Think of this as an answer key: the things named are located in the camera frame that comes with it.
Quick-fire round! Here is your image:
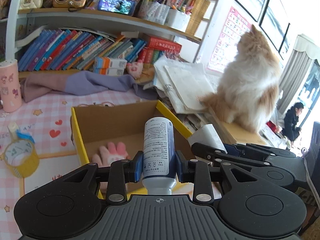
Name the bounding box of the pink cylinder with stickers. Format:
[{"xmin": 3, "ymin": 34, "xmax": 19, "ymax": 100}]
[{"xmin": 0, "ymin": 59, "xmax": 22, "ymax": 113}]

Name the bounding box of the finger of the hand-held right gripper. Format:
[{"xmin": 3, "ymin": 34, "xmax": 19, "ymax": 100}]
[
  {"xmin": 223, "ymin": 143, "xmax": 297, "ymax": 158},
  {"xmin": 191, "ymin": 142, "xmax": 269, "ymax": 174}
]

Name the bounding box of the row of colourful books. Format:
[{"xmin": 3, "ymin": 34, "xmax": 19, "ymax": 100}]
[{"xmin": 17, "ymin": 29, "xmax": 183, "ymax": 72}]

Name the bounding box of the white storage box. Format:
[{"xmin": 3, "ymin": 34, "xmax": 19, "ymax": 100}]
[{"xmin": 166, "ymin": 4, "xmax": 192, "ymax": 33}]

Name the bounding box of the white holder with markers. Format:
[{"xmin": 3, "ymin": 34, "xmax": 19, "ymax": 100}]
[{"xmin": 137, "ymin": 0, "xmax": 170, "ymax": 25}]

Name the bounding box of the phone with lit screen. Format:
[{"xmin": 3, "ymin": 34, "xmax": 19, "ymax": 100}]
[{"xmin": 97, "ymin": 0, "xmax": 137, "ymax": 15}]

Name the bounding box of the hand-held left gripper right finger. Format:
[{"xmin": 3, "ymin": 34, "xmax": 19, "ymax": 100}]
[{"xmin": 175, "ymin": 151, "xmax": 253, "ymax": 203}]

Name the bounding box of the white spray bottle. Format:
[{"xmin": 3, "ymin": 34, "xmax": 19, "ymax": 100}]
[{"xmin": 142, "ymin": 117, "xmax": 177, "ymax": 195}]

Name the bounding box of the pink fluffy glove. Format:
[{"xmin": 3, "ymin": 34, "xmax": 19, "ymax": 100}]
[{"xmin": 91, "ymin": 141, "xmax": 132, "ymax": 193}]

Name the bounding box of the pile of white papers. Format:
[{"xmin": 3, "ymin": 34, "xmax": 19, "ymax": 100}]
[{"xmin": 153, "ymin": 55, "xmax": 220, "ymax": 114}]

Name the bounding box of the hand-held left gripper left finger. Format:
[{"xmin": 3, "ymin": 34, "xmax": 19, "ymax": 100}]
[{"xmin": 61, "ymin": 151, "xmax": 143, "ymax": 204}]

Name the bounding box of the white paper roll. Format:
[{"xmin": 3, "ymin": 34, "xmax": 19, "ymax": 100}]
[{"xmin": 187, "ymin": 124, "xmax": 227, "ymax": 154}]

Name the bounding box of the pink pig plush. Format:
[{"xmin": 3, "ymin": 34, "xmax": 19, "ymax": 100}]
[{"xmin": 126, "ymin": 60, "xmax": 144, "ymax": 80}]

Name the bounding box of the white shelf unit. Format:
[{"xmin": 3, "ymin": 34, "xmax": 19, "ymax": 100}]
[{"xmin": 5, "ymin": 0, "xmax": 225, "ymax": 80}]

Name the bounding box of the pink checked tablecloth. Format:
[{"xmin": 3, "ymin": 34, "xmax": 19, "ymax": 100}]
[{"xmin": 0, "ymin": 89, "xmax": 160, "ymax": 230}]

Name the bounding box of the blue plastic piece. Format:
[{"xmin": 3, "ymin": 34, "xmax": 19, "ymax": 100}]
[{"xmin": 14, "ymin": 129, "xmax": 35, "ymax": 143}]

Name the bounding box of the yellow cardboard box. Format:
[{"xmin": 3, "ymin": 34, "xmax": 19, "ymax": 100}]
[{"xmin": 71, "ymin": 100, "xmax": 200, "ymax": 198}]

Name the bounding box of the pink purple cloth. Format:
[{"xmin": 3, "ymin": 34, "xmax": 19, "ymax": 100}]
[{"xmin": 20, "ymin": 70, "xmax": 160, "ymax": 103}]

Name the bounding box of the orange white carton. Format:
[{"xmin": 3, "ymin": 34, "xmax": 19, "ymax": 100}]
[
  {"xmin": 94, "ymin": 57, "xmax": 127, "ymax": 69},
  {"xmin": 94, "ymin": 66, "xmax": 125, "ymax": 76}
]

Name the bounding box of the yellow tape roll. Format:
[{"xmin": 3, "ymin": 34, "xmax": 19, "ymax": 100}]
[{"xmin": 3, "ymin": 139, "xmax": 40, "ymax": 178}]

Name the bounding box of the pink wall poster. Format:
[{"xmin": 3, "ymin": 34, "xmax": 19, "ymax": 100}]
[{"xmin": 206, "ymin": 6, "xmax": 253, "ymax": 74}]

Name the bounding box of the orange white cat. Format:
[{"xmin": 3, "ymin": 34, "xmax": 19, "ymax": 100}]
[{"xmin": 199, "ymin": 24, "xmax": 282, "ymax": 133}]

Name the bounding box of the row of yellow notebooks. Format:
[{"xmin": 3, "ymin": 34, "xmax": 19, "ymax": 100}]
[{"xmin": 186, "ymin": 0, "xmax": 211, "ymax": 34}]

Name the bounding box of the grey curtain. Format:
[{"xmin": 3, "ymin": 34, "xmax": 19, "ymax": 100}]
[{"xmin": 276, "ymin": 34, "xmax": 320, "ymax": 115}]

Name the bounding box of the brown cardboard carton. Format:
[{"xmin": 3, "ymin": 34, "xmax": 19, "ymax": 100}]
[{"xmin": 207, "ymin": 106, "xmax": 268, "ymax": 146}]

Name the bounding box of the thick red dictionary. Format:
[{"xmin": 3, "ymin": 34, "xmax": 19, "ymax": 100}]
[{"xmin": 145, "ymin": 35, "xmax": 182, "ymax": 53}]

